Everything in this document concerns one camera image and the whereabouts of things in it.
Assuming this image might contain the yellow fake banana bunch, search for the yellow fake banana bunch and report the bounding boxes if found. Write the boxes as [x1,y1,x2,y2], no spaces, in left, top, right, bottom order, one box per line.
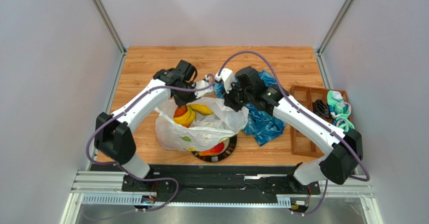
[173,104,213,128]

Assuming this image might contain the white printed plastic bag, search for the white printed plastic bag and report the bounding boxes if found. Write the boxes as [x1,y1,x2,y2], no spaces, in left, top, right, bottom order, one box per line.
[155,97,249,152]

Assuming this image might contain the red yellow fake mango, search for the red yellow fake mango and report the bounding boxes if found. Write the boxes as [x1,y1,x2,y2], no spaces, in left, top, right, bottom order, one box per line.
[199,142,225,156]

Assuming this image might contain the orange fake fruit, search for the orange fake fruit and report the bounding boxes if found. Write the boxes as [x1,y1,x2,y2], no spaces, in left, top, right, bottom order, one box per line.
[173,105,188,118]

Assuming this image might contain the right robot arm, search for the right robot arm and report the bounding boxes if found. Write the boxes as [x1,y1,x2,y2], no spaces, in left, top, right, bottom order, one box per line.
[215,66,363,185]

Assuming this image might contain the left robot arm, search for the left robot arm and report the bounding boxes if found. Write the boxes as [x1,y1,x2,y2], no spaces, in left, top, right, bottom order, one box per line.
[90,60,212,180]

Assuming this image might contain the blue shark print cloth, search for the blue shark print cloth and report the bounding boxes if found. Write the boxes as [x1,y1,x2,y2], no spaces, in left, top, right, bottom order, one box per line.
[214,70,286,146]

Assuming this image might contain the black rimmed ceramic plate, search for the black rimmed ceramic plate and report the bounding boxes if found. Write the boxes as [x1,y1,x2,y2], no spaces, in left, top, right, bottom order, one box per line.
[191,135,237,163]

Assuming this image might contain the wooden compartment tray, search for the wooden compartment tray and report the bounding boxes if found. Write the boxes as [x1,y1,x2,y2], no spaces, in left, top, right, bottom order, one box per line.
[290,85,345,158]

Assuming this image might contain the black rolled sock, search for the black rolled sock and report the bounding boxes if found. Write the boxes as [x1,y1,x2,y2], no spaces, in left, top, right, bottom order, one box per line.
[312,99,331,119]

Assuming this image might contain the teal white rolled sock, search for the teal white rolled sock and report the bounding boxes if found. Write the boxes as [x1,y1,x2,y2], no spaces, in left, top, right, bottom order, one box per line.
[327,91,351,119]

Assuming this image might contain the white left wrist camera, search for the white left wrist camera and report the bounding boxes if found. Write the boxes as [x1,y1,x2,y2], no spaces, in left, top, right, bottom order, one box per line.
[194,77,215,99]

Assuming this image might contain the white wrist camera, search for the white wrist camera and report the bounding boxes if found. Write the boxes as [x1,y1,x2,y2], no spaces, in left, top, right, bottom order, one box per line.
[215,68,243,95]
[194,77,215,99]

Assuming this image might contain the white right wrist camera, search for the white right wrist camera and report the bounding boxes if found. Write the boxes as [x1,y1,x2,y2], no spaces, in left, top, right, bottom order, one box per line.
[215,68,243,95]

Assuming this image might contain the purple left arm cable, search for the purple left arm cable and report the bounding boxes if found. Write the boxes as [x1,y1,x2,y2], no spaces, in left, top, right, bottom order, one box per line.
[85,74,215,214]

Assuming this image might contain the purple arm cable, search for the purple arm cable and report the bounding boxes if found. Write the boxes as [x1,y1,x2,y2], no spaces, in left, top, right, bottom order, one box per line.
[217,50,371,216]
[85,74,215,214]

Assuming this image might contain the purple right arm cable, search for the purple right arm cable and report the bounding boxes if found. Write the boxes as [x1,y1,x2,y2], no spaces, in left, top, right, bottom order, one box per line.
[217,50,371,216]

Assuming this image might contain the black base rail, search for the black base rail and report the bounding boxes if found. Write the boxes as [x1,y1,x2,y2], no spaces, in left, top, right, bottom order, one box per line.
[90,163,321,206]

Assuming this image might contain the left aluminium frame post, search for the left aluminium frame post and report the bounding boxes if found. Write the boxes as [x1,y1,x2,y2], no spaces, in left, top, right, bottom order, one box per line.
[91,0,127,55]

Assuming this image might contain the aluminium frame post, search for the aluminium frame post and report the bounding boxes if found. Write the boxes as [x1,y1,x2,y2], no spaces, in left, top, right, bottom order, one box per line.
[91,0,127,55]
[317,0,355,56]

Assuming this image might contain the right aluminium frame post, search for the right aluminium frame post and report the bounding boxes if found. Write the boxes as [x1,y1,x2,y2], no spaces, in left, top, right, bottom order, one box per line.
[317,0,355,56]

